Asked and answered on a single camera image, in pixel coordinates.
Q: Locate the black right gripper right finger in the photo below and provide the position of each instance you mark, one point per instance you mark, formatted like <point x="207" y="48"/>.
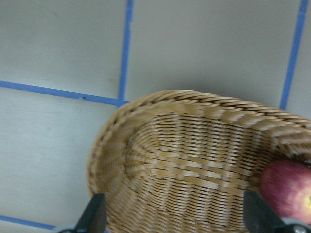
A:
<point x="258" y="216"/>

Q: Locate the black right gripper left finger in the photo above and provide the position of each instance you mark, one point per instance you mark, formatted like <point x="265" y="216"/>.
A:
<point x="93" y="219"/>

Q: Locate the red apple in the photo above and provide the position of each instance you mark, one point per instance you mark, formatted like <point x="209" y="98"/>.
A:
<point x="286" y="187"/>

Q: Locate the woven wicker basket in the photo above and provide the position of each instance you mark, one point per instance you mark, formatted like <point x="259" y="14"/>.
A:
<point x="180" y="161"/>

